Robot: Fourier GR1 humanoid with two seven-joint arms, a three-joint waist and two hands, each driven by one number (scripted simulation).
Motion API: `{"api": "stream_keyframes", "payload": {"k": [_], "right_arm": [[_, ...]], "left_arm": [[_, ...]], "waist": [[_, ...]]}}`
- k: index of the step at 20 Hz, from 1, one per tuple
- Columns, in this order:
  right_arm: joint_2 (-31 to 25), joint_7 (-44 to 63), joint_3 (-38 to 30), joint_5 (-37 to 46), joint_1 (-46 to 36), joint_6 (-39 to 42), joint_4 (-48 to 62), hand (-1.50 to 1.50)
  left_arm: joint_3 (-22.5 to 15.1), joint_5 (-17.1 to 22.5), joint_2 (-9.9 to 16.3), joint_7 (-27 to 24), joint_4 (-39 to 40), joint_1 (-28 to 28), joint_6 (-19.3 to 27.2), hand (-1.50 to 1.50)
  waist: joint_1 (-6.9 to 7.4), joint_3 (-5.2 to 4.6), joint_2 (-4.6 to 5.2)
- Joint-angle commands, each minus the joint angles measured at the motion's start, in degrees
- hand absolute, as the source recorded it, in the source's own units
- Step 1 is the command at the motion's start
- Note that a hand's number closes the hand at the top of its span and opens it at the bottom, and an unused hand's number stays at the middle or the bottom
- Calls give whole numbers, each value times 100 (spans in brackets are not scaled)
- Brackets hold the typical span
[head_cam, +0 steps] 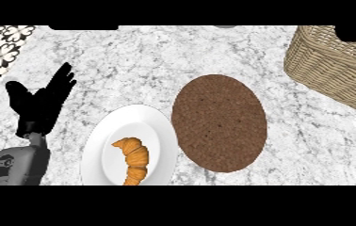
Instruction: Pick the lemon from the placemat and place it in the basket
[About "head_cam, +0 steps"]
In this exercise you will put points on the tan wicker basket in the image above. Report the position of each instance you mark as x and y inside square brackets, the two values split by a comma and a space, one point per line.
[322, 63]

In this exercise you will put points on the grey rounded object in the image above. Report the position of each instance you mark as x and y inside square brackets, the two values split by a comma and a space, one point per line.
[224, 26]

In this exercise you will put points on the white oval plate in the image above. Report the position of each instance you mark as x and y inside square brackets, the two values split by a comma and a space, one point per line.
[139, 120]

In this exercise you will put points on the black appliance corner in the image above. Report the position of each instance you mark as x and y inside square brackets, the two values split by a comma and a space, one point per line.
[345, 32]

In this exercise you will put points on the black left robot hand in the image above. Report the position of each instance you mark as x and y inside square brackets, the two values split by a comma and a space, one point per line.
[41, 104]

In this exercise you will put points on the golden croissant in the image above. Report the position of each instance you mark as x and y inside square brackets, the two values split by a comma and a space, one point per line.
[134, 157]

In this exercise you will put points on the black and white patterned cloth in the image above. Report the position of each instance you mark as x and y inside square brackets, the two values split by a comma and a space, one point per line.
[12, 44]

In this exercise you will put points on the black flat object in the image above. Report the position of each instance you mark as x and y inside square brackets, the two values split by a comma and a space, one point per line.
[82, 27]

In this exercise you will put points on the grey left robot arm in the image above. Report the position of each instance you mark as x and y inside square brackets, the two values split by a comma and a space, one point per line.
[20, 164]

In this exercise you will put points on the brown oval placemat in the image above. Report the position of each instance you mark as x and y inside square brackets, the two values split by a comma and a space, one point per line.
[218, 123]

